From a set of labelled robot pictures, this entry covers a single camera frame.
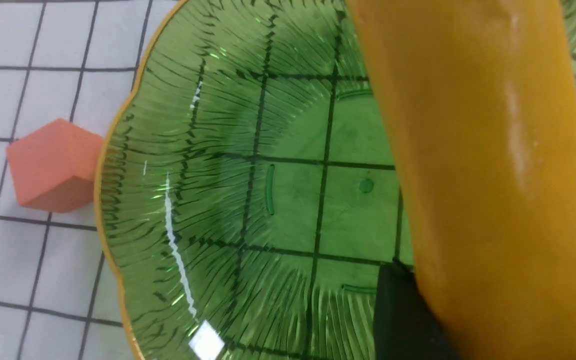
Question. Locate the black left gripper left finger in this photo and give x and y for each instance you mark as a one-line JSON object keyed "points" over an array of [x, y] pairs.
{"points": [[404, 327]]}

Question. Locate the yellow toy banana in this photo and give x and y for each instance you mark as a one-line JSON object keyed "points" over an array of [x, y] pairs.
{"points": [[478, 99]]}

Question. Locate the green glass leaf plate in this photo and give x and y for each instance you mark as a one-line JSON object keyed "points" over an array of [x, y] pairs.
{"points": [[246, 195]]}

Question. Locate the checkered white tablecloth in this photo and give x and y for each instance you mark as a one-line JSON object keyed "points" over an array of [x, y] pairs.
{"points": [[66, 68]]}

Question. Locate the orange foam cube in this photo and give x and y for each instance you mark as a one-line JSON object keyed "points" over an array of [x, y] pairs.
{"points": [[53, 168]]}

